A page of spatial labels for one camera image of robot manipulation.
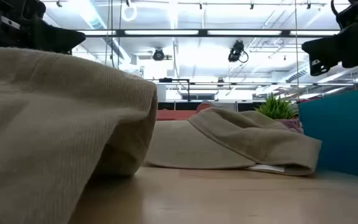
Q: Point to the smooth beige hat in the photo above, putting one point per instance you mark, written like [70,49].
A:
[185,146]

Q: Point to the person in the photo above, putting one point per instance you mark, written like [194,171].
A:
[204,106]

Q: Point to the beige hat with white label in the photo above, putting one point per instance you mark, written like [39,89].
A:
[253,140]

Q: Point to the black frame bar with lights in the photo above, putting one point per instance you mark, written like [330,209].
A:
[204,32]

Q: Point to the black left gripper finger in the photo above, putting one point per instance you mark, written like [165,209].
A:
[57,39]

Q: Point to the green potted plant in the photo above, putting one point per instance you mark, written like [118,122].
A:
[277,109]

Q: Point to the large beige ribbed hat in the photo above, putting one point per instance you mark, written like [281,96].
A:
[51,124]

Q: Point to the round black ceiling spotlight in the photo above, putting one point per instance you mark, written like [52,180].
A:
[158,54]

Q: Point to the teal bin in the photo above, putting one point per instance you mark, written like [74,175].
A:
[343,130]

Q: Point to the pink cloth item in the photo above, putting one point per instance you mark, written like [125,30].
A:
[292,125]

